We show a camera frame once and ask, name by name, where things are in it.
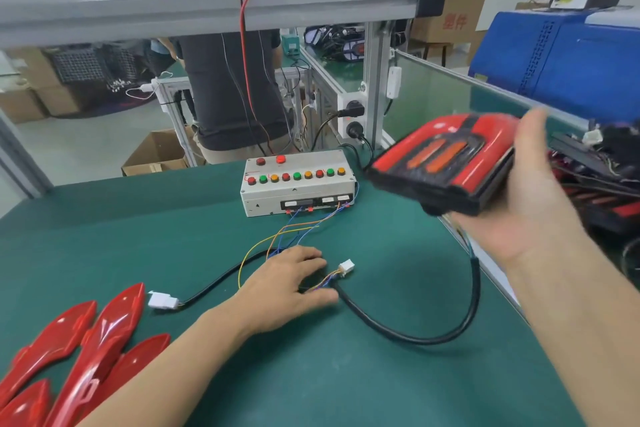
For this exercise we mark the person's right hand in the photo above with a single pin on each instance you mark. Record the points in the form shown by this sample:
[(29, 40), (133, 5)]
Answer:
[(535, 207)]

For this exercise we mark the person's left hand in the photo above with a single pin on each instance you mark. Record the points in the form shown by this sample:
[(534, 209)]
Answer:
[(285, 292)]

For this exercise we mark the black tail light assembly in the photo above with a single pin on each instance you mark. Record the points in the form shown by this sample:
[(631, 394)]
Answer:
[(450, 156), (610, 146), (610, 207)]

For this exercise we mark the person's right forearm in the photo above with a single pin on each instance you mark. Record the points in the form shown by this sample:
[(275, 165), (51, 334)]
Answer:
[(580, 342)]

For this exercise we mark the person's left forearm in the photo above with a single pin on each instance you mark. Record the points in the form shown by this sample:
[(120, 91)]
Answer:
[(160, 377)]

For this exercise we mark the beige test button box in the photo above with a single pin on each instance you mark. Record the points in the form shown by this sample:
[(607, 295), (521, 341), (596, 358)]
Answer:
[(295, 197)]

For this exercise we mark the blue plastic crate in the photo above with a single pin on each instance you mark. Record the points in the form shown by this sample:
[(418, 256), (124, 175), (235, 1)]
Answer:
[(560, 61)]

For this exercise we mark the low open cardboard carton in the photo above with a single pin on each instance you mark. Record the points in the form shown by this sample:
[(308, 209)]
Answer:
[(155, 153)]

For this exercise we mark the white power strip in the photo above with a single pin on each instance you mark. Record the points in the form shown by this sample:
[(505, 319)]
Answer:
[(345, 106)]

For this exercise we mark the pile of red lens covers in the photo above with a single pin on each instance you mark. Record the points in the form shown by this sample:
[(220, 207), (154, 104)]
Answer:
[(70, 352)]

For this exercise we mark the white metal stand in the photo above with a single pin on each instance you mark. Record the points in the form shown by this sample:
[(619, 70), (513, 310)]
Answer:
[(170, 99)]

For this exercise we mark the black mesh basket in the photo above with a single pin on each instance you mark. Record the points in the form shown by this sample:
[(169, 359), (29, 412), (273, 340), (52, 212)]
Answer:
[(95, 63)]

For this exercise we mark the large cardboard box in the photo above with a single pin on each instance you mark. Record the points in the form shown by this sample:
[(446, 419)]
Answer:
[(55, 96)]

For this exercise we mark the small cardboard box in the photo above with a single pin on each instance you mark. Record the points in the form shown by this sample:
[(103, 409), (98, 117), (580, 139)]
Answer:
[(18, 106)]

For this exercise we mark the white switch box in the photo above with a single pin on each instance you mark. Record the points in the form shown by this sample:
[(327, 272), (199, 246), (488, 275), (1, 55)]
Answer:
[(394, 83)]

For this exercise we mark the aluminium workstation frame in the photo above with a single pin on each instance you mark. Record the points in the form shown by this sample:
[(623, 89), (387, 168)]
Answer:
[(200, 1)]

